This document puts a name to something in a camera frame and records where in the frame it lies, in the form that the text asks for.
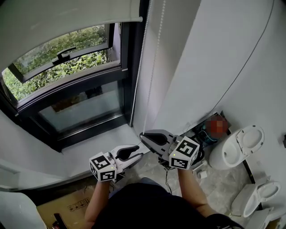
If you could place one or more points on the person's right forearm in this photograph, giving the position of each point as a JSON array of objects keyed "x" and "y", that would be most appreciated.
[{"x": 192, "y": 192}]

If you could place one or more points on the black window frame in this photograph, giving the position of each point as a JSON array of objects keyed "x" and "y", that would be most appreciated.
[{"x": 78, "y": 84}]

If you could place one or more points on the white toilet with open seat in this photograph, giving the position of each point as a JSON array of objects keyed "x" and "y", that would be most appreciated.
[{"x": 245, "y": 199}]

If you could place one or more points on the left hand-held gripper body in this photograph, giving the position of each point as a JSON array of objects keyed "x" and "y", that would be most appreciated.
[{"x": 102, "y": 167}]

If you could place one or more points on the white power adapter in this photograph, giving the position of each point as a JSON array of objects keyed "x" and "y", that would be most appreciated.
[{"x": 203, "y": 174}]

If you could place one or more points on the red topped vacuum cleaner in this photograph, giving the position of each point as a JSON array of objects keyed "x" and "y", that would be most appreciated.
[{"x": 215, "y": 125}]

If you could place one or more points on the white plastic rod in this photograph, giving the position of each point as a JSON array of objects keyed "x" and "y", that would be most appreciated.
[{"x": 200, "y": 166}]

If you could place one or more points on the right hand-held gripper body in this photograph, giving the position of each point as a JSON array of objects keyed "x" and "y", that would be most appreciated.
[{"x": 183, "y": 154}]

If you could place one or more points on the closed brown cardboard box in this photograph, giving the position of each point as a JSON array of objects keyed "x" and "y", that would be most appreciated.
[{"x": 51, "y": 208}]

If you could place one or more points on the person's black shirt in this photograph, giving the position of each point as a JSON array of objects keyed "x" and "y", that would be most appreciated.
[{"x": 156, "y": 208}]

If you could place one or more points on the person's left forearm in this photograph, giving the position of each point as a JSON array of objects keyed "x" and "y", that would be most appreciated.
[{"x": 98, "y": 201}]

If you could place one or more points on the white toilet with raised lid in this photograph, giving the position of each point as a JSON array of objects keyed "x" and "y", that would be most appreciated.
[{"x": 217, "y": 158}]

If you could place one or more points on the beige roller blind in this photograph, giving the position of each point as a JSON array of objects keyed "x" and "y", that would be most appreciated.
[{"x": 55, "y": 22}]

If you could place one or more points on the white wall socket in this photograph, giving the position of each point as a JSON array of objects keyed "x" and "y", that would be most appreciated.
[{"x": 189, "y": 124}]

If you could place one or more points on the black open window sash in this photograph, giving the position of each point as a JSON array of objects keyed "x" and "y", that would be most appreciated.
[{"x": 93, "y": 50}]

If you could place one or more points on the white plastic basin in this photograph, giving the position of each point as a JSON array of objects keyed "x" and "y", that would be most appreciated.
[{"x": 20, "y": 212}]

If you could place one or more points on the person's blue jeans leg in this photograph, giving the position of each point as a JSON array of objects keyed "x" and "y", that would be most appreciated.
[{"x": 149, "y": 182}]

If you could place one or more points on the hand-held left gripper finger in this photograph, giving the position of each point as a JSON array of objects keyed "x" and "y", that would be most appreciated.
[
  {"x": 129, "y": 162},
  {"x": 118, "y": 151}
]

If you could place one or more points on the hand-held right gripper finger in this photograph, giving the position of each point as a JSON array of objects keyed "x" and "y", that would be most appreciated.
[
  {"x": 158, "y": 151},
  {"x": 168, "y": 135}
]

